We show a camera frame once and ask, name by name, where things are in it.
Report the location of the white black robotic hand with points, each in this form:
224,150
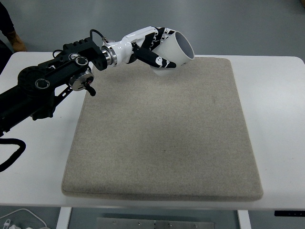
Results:
139,45

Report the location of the white cup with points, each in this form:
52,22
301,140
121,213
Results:
176,49

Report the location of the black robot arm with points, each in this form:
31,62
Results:
34,94

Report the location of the beige felt mat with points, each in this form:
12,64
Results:
182,136

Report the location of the person in dark clothes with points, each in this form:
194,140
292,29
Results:
8,30

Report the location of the black table control panel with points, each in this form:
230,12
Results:
289,213

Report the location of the metal base plate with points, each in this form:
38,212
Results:
116,223

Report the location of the white table leg frame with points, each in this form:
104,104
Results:
64,218

